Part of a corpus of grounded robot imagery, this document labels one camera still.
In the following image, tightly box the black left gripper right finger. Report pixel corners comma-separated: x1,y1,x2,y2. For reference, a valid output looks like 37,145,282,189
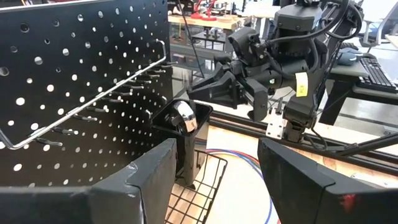
257,138,398,224

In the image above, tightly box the light wooden table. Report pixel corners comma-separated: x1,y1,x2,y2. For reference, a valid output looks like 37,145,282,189
167,14,246,32

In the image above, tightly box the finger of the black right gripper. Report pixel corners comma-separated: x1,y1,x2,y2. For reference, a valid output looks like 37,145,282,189
188,62,242,110
245,78,269,122

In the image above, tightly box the blue cable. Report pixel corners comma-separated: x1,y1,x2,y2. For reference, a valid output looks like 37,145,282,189
205,151,274,224

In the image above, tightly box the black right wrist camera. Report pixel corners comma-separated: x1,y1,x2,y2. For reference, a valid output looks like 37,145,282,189
228,26,261,65

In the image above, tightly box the chrome ratchet grey black handle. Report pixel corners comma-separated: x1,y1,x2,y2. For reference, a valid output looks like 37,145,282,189
167,101,199,134

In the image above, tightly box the metal wire hook rail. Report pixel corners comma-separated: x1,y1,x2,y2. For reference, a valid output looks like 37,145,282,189
0,39,178,151

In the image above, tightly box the grey office chair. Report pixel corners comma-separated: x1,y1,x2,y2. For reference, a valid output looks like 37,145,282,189
360,0,398,47

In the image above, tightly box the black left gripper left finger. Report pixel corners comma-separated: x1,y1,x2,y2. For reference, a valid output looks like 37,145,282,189
0,138,177,224

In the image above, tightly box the thin black hanging cable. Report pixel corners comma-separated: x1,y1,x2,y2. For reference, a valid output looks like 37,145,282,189
177,0,206,78

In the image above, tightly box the black computer keyboard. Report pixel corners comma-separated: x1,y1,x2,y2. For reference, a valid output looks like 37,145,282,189
357,57,398,93

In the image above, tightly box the black perforated peg board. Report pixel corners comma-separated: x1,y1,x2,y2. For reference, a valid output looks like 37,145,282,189
0,0,175,189

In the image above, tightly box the black plastic cup bin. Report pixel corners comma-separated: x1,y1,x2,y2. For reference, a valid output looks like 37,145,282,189
151,99,214,187

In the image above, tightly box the grey office desk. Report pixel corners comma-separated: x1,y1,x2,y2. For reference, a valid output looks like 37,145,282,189
318,46,398,126

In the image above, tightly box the black wire basket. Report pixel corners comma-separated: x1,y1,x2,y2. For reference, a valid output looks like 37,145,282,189
164,149,228,224

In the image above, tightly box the white metal bracket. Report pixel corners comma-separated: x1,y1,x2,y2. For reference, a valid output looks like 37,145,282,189
266,108,287,140

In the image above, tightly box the red cable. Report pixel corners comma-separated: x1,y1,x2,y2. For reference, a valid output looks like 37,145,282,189
206,148,262,167

